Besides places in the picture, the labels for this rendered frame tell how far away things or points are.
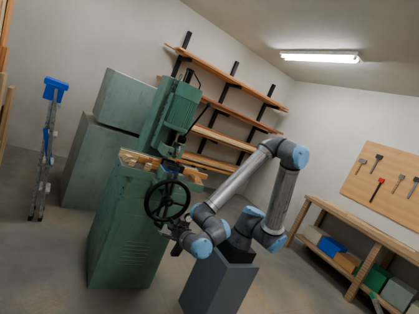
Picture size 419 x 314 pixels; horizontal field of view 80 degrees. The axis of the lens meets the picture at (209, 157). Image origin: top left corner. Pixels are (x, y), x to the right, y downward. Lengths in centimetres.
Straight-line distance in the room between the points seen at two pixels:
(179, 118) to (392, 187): 327
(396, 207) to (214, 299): 297
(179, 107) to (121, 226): 86
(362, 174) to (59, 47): 452
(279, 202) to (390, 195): 286
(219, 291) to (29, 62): 336
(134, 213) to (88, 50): 268
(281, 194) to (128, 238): 104
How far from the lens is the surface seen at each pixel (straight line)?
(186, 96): 167
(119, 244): 187
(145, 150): 195
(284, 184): 143
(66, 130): 407
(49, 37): 393
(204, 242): 116
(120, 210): 172
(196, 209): 130
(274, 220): 158
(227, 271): 175
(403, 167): 424
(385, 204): 422
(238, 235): 178
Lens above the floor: 139
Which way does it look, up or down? 9 degrees down
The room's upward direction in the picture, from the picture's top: 23 degrees clockwise
